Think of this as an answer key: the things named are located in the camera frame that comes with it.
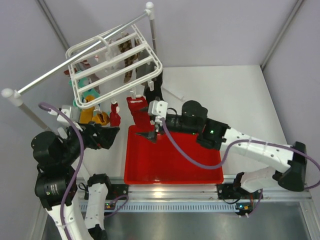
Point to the aluminium rail base frame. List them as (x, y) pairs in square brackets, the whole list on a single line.
[(206, 198)]

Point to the white sock with red trim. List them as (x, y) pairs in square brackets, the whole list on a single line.
[(106, 57)]

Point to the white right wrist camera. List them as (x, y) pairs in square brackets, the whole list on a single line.
[(158, 110)]

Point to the black sock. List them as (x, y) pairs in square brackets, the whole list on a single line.
[(158, 86), (150, 95)]

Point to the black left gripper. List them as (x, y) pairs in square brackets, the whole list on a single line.
[(104, 135)]

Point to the brown argyle sock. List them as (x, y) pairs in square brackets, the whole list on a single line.
[(124, 47)]

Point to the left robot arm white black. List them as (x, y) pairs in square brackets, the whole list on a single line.
[(56, 185)]

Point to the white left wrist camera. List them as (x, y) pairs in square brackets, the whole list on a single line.
[(72, 112)]

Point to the white plastic sock hanger frame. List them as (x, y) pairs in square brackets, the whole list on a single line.
[(91, 85)]

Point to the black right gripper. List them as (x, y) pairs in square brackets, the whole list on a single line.
[(153, 136)]

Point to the grey sock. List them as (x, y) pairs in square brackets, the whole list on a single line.
[(144, 69)]

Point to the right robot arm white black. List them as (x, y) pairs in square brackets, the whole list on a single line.
[(285, 164)]

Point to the mustard yellow sock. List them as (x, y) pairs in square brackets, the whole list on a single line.
[(101, 118), (86, 115)]

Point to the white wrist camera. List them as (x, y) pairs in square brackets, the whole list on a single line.
[(72, 112), (158, 110)]

